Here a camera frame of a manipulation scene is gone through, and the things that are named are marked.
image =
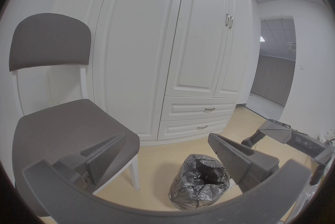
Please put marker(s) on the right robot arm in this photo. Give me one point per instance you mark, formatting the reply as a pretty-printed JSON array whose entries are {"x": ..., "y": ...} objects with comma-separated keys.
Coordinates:
[{"x": 301, "y": 139}]

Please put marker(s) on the white chair grey cushions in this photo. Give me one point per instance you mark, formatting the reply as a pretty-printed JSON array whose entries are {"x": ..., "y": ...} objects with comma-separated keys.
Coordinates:
[{"x": 65, "y": 123}]

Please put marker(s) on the white wardrobe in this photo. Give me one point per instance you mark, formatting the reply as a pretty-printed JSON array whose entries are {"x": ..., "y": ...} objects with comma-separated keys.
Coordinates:
[{"x": 199, "y": 34}]

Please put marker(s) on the grey curtain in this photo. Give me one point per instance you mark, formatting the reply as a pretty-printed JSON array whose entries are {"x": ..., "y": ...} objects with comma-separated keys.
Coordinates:
[{"x": 274, "y": 79}]

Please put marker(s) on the black plastic bag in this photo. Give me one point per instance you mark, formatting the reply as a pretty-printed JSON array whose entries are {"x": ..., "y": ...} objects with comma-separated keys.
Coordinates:
[{"x": 183, "y": 186}]

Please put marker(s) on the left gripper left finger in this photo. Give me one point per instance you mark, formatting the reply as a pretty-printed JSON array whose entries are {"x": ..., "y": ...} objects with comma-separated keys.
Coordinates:
[{"x": 104, "y": 154}]

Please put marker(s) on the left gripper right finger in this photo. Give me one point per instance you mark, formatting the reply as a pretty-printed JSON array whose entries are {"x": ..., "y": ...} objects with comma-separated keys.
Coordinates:
[{"x": 235, "y": 160}]

